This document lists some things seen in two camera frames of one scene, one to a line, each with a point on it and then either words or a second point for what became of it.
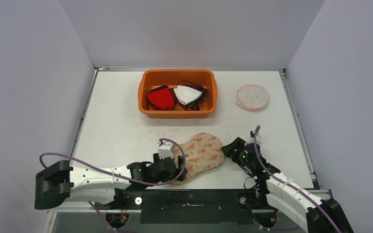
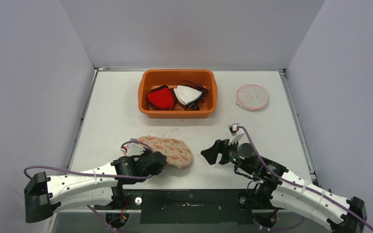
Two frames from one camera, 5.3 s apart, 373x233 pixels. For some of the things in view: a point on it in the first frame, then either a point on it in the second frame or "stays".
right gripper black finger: (234, 150) to (221, 146)
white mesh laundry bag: (252, 97) stays
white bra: (187, 95) stays
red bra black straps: (161, 97) stays
